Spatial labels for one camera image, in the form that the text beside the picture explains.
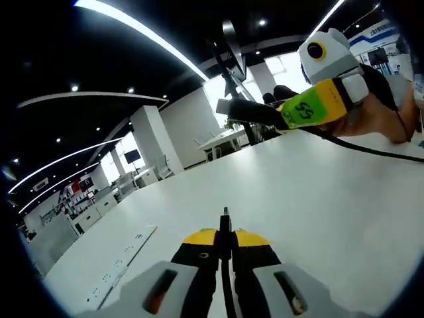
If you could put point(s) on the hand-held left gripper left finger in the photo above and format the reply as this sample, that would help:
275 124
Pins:
185 275

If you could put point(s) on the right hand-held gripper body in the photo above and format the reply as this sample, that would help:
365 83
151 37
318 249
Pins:
331 56

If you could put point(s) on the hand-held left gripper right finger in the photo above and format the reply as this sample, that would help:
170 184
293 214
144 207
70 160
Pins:
258 275

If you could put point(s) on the white desk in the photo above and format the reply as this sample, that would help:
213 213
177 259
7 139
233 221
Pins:
298 198

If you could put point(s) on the person's right hand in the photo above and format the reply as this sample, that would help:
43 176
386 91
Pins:
374 121

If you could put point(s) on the white power strip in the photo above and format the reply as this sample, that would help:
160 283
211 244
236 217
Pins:
129 251

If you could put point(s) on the white office table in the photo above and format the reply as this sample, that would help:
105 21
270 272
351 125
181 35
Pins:
225 137

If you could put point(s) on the ceiling air vent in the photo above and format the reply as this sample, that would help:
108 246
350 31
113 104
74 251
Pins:
40 185

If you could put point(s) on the long ceiling light strip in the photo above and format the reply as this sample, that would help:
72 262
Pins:
142 30

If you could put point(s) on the blue white wall poster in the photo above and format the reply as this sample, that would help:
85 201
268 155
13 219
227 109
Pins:
381 36

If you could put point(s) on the small black wall television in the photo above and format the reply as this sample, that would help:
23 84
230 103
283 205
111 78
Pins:
132 156

